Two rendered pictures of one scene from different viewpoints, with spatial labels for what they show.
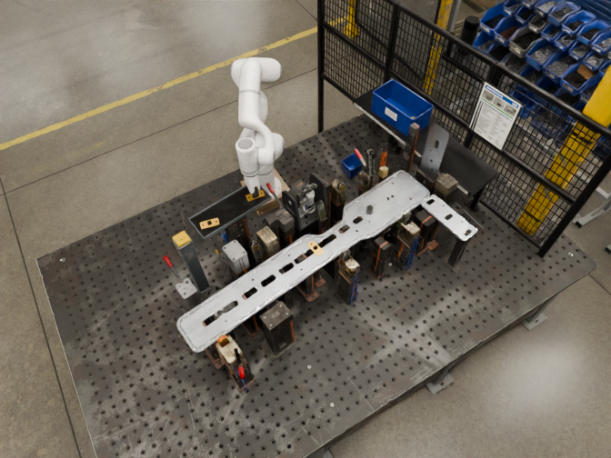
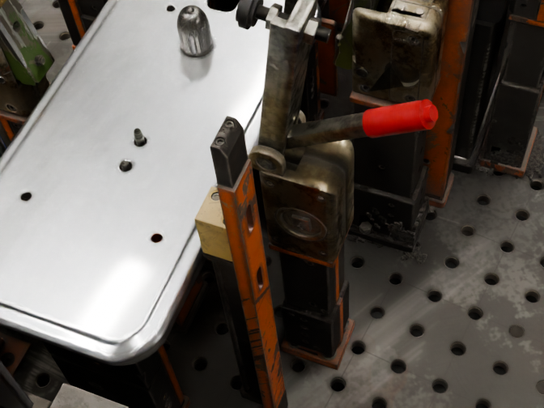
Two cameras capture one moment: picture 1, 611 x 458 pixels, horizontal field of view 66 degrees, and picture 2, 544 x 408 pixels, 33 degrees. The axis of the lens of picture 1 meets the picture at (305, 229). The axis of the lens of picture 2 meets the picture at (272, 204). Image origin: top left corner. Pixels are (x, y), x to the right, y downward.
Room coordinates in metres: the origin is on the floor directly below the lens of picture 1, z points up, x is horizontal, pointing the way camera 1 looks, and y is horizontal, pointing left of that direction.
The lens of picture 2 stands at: (1.96, -0.56, 1.65)
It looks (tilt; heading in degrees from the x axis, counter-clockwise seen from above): 56 degrees down; 153
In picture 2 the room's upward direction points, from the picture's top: 7 degrees counter-clockwise
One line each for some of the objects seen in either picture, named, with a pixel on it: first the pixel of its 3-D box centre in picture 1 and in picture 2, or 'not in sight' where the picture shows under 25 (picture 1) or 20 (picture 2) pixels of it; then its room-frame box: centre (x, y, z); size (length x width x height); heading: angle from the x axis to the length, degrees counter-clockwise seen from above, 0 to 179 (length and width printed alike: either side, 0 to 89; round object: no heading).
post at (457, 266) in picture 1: (458, 249); not in sight; (1.22, -0.77, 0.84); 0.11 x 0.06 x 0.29; 36
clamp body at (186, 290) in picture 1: (195, 305); not in sight; (0.96, 0.53, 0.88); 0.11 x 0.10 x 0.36; 36
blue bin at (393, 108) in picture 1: (401, 107); not in sight; (2.00, -0.56, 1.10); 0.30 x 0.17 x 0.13; 38
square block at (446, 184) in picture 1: (440, 202); not in sight; (1.49, -0.72, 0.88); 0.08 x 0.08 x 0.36; 36
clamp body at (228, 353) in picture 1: (236, 363); not in sight; (0.68, 0.33, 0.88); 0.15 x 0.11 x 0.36; 36
